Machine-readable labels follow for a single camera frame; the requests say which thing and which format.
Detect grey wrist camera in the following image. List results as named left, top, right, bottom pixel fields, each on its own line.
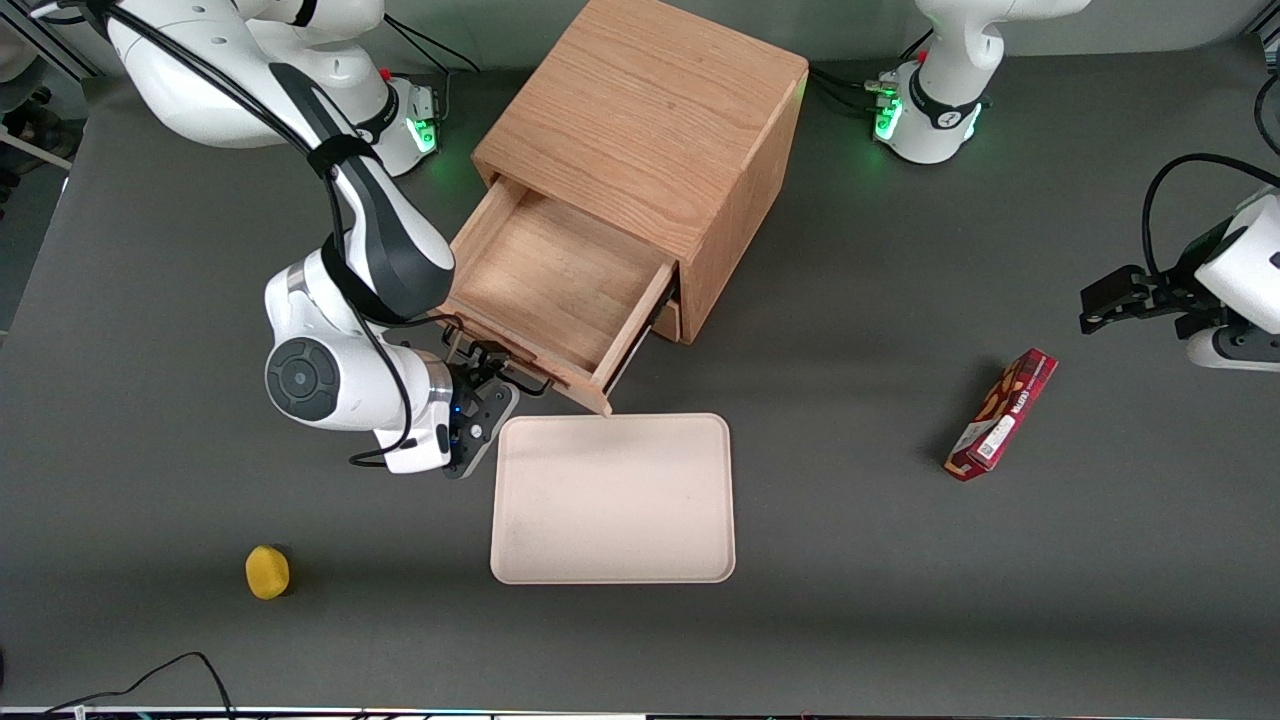
left=458, top=384, right=522, bottom=482
left=1185, top=325, right=1280, bottom=374

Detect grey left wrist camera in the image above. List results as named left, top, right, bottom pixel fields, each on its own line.
left=1185, top=325, right=1280, bottom=374

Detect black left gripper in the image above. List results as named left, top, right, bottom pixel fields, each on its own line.
left=1079, top=218, right=1241, bottom=342

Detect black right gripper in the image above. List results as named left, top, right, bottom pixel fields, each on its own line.
left=444, top=343, right=514, bottom=477

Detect black right arm base cables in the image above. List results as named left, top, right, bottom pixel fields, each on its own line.
left=385, top=15, right=483, bottom=127

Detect yellow lemon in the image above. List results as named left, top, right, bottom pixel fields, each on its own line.
left=245, top=545, right=292, bottom=601

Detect beige plastic tray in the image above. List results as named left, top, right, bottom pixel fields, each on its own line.
left=490, top=413, right=737, bottom=585

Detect black arm base cables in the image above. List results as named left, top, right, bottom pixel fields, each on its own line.
left=812, top=30, right=931, bottom=117
left=385, top=15, right=483, bottom=127

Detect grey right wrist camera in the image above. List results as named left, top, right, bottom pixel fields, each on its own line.
left=458, top=384, right=522, bottom=482

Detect black metal drawer handle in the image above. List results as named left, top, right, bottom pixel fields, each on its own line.
left=440, top=318, right=553, bottom=397

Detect wooden drawer with tray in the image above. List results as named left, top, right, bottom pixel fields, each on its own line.
left=435, top=175, right=680, bottom=418

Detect aluminium frame rail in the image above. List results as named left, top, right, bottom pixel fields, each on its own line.
left=0, top=18, right=102, bottom=83

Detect red tartan cookie box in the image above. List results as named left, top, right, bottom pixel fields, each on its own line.
left=944, top=348, right=1059, bottom=483

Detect black looped wrist cable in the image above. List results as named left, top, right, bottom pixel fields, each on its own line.
left=1143, top=153, right=1280, bottom=283

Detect thin black table cable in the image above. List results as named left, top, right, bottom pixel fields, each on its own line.
left=45, top=652, right=237, bottom=717

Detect black cable along right arm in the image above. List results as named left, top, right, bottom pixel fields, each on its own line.
left=35, top=0, right=419, bottom=469

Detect black cable at table edge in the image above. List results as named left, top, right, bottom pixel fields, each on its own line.
left=1254, top=68, right=1280, bottom=157

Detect black left arm base cables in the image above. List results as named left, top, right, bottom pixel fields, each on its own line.
left=812, top=30, right=931, bottom=117

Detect wooden drawer cabinet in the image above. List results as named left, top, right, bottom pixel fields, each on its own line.
left=472, top=0, right=810, bottom=346

